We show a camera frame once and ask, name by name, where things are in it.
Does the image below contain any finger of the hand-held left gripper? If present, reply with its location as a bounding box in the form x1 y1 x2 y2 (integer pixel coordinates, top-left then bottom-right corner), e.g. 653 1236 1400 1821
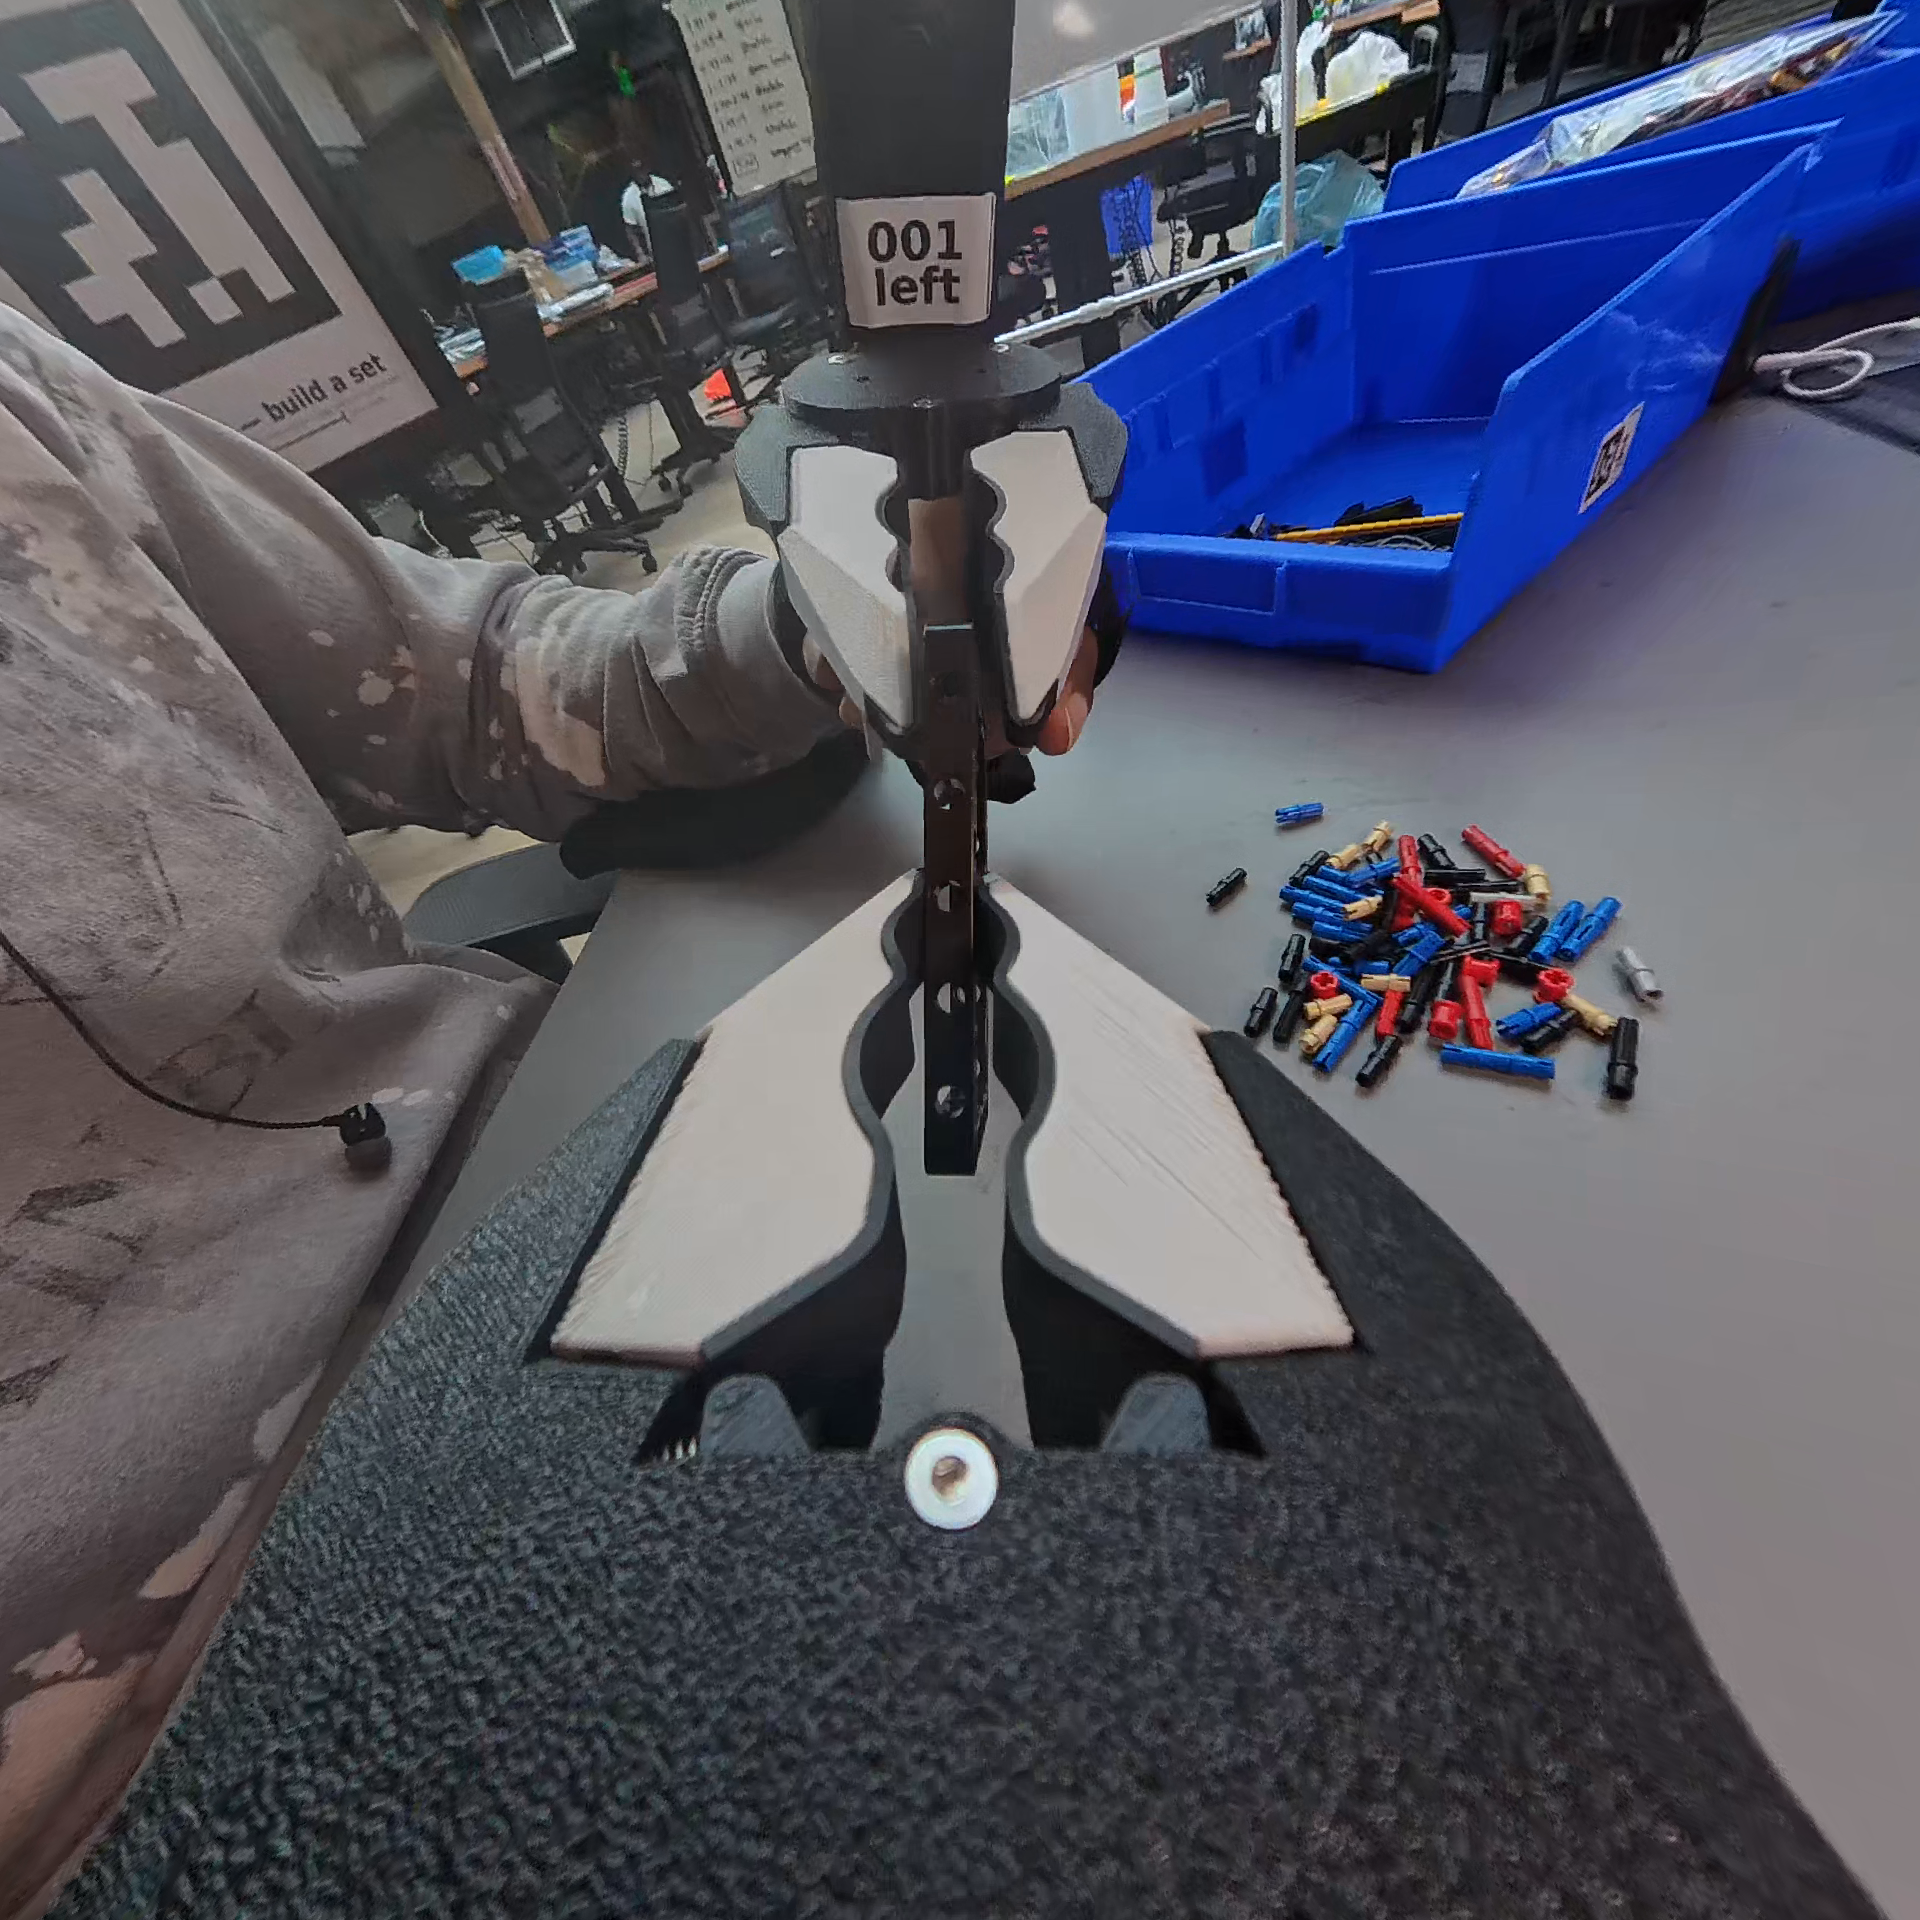
776 449 925 758
972 431 1111 753

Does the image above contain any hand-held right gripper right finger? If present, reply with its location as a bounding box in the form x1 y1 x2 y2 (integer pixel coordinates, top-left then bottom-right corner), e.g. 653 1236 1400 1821
979 874 1355 1455

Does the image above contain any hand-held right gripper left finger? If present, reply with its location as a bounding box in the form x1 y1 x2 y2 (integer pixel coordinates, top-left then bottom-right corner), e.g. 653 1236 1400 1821
548 870 927 1455

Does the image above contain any black building frame assembly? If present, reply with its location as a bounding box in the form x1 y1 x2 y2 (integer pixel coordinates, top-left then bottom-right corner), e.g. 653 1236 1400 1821
918 621 998 1179

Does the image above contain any pile of small connector pins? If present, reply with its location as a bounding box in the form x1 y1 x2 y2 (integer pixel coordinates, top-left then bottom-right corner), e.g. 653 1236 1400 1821
1205 803 1667 1105

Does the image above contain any person's left forearm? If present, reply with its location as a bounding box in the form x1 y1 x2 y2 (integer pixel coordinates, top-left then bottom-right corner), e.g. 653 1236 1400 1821
336 532 843 844

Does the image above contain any grey desk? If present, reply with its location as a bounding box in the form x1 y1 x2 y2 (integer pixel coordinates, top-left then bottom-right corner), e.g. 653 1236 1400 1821
376 313 1920 1920

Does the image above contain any person's left hand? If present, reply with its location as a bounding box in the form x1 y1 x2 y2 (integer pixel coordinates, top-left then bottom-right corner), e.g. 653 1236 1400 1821
801 630 1098 762

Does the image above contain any black office chair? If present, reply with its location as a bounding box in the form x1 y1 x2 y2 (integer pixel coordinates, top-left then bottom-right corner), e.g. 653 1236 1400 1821
719 188 826 362
646 196 742 466
473 277 664 577

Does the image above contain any black chair armrest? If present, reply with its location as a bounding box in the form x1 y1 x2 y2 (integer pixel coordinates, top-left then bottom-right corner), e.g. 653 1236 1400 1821
405 736 870 983

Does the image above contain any heap of building parts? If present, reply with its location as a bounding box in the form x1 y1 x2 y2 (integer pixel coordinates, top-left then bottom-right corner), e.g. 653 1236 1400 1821
1231 498 1463 556

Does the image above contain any blue plastic bin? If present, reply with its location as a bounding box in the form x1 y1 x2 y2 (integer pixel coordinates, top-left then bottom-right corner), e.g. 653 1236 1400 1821
1082 128 1862 673
1382 8 1920 325

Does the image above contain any teal plastic bag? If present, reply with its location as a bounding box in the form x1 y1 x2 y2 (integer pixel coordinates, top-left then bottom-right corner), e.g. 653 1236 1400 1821
1250 150 1383 250

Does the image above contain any white marker sign board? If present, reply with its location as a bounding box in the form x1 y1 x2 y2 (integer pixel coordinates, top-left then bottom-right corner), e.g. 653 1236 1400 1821
0 0 445 475

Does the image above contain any person's torso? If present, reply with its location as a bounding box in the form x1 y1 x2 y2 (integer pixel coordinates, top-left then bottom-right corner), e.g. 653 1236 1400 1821
0 300 559 1803

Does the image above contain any clear bag of parts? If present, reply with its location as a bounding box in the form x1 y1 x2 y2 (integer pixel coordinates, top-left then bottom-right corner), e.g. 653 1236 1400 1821
1463 18 1891 196

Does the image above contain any white cable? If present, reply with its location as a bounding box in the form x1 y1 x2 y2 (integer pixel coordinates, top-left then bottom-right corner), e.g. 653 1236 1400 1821
1776 344 1920 405

